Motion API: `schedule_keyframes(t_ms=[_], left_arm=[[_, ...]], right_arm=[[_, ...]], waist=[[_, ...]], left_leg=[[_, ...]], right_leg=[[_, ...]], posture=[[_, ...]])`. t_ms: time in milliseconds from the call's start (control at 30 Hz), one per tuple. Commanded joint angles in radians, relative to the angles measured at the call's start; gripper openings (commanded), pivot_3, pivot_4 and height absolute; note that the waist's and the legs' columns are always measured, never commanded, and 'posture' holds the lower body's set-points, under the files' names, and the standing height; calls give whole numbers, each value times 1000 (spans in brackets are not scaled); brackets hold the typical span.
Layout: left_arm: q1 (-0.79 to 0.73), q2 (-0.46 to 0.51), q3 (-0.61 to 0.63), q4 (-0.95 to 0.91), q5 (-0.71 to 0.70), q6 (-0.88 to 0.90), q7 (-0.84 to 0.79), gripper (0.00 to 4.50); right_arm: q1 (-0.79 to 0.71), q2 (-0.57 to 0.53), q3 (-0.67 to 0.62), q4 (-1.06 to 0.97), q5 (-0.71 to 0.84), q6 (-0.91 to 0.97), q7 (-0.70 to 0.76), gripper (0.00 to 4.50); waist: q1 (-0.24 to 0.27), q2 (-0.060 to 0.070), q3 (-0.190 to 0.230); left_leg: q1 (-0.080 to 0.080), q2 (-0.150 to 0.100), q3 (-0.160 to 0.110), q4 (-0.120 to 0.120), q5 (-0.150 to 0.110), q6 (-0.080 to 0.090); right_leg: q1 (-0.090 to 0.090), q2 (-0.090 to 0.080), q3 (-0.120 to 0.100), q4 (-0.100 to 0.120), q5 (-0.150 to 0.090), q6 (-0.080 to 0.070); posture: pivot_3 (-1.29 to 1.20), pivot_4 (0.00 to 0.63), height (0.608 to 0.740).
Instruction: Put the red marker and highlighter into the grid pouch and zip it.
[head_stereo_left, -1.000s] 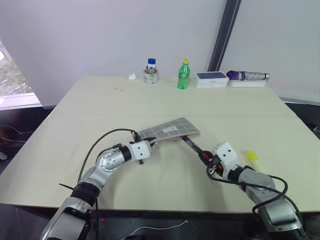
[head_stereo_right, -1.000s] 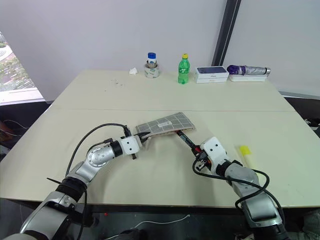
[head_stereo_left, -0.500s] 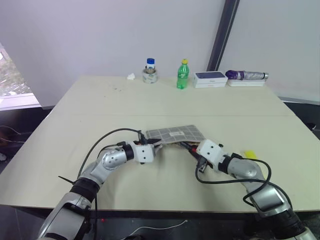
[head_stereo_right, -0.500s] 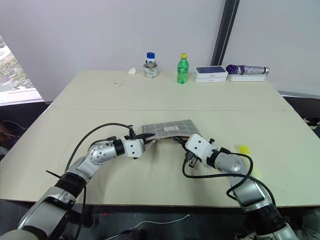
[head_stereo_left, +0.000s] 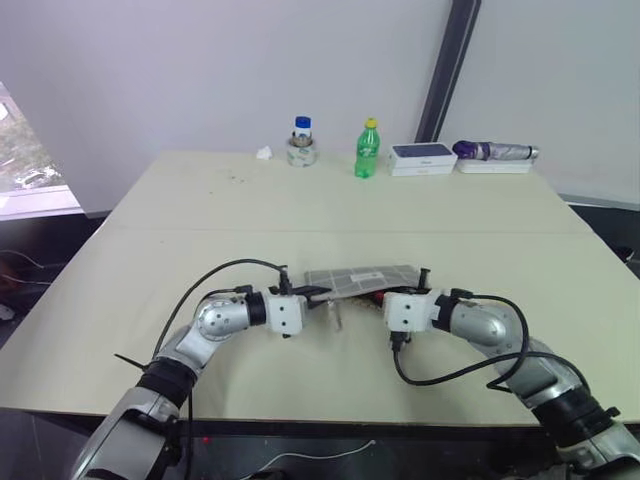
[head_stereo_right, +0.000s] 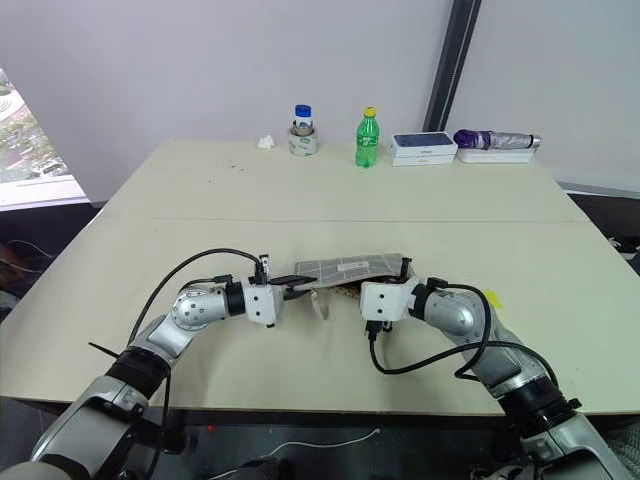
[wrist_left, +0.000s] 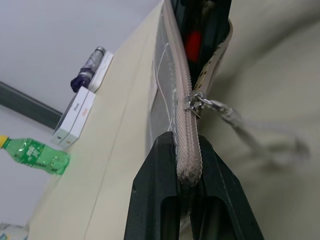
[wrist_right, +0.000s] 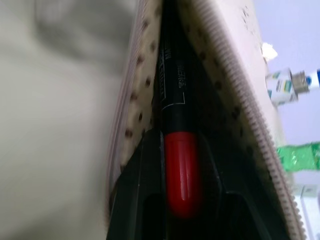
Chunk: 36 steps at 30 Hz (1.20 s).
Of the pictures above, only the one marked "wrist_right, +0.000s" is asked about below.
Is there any green foil packet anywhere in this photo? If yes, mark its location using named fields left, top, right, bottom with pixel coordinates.
left=276, top=141, right=320, bottom=173

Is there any white tube with blue cap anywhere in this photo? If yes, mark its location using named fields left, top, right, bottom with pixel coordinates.
left=292, top=68, right=320, bottom=91

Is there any white carton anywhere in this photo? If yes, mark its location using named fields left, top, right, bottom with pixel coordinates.
left=292, top=184, right=320, bottom=240

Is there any black marker with red cap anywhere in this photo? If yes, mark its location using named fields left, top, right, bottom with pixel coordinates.
left=152, top=18, right=204, bottom=219

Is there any beige grid pouch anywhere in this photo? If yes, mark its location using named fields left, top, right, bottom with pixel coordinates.
left=0, top=0, right=306, bottom=240

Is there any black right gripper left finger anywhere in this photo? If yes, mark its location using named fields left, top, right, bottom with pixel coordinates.
left=106, top=128, right=167, bottom=240

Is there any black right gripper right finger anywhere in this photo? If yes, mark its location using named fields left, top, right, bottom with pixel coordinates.
left=194, top=134, right=292, bottom=240

